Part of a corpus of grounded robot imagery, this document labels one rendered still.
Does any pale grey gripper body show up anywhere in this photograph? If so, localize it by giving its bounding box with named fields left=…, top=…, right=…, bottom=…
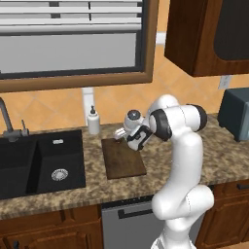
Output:
left=113, top=126, right=129, bottom=141

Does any brown wooden cutting board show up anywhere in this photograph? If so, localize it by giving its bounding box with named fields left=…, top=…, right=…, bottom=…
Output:
left=100, top=137, right=148, bottom=181

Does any white soap dispenser bottle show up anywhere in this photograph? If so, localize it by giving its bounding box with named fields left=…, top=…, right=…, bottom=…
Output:
left=86, top=105, right=101, bottom=136

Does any black double sink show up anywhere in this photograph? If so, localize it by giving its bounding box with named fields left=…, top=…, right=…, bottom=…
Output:
left=0, top=129, right=88, bottom=200

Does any grey dishwasher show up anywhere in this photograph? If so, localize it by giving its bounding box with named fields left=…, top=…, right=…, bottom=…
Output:
left=100, top=196, right=206, bottom=249

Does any wood-framed window with blinds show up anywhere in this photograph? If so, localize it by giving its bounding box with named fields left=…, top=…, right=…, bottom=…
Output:
left=0, top=0, right=160, bottom=93

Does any brown wooden drawer front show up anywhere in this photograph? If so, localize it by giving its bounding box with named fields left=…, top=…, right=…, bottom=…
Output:
left=210, top=179, right=249, bottom=209
left=0, top=203, right=103, bottom=231

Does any grey metal tap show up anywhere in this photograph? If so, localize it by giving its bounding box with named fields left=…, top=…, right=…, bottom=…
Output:
left=0, top=96, right=30, bottom=143

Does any brown wooden cupboard door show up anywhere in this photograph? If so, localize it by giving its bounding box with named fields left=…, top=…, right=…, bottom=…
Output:
left=0, top=221, right=105, bottom=249
left=194, top=197, right=249, bottom=249

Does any dark grey toaster oven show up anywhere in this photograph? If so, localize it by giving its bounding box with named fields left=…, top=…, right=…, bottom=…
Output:
left=216, top=87, right=249, bottom=143

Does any black dishwasher handle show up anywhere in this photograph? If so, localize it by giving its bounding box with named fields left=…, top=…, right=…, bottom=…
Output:
left=117, top=207, right=155, bottom=220

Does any small white wall plate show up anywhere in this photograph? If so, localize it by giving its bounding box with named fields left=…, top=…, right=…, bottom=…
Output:
left=155, top=31, right=167, bottom=46

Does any white wall socket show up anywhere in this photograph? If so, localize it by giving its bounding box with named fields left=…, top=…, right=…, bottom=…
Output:
left=217, top=75, right=232, bottom=90

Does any dark wooden wall cupboard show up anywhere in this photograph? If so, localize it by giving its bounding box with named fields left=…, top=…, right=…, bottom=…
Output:
left=163, top=0, right=249, bottom=78

